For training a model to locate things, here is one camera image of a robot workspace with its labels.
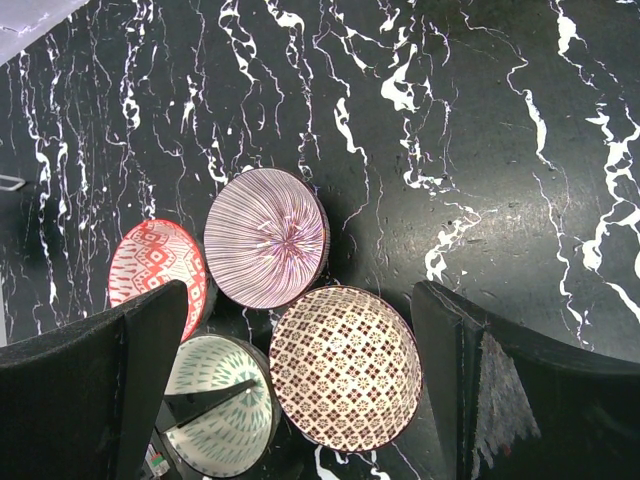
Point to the purple striped bowl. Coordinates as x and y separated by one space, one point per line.
266 238

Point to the green patterned bowl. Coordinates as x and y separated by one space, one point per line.
219 411

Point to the white wire dish rack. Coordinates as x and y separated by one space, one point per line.
11 183

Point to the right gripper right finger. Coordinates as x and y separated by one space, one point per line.
511 403

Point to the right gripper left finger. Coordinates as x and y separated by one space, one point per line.
81 401

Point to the red patterned bowl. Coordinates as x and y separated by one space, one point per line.
153 253

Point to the brown lattice patterned bowl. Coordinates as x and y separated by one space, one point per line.
345 368

